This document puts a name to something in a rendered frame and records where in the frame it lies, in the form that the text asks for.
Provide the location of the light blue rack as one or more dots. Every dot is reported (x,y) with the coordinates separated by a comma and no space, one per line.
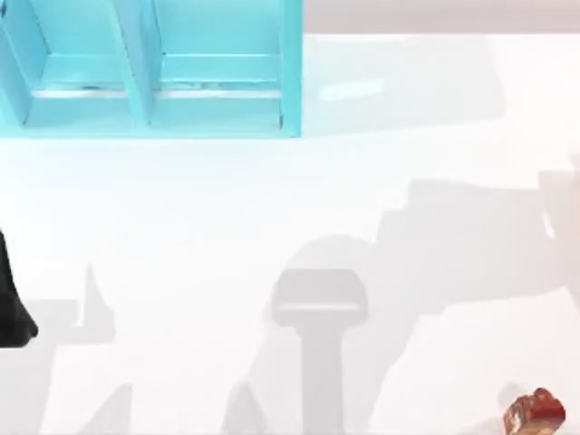
(217,36)

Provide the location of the red brown book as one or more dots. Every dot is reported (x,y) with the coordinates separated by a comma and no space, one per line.
(537,410)

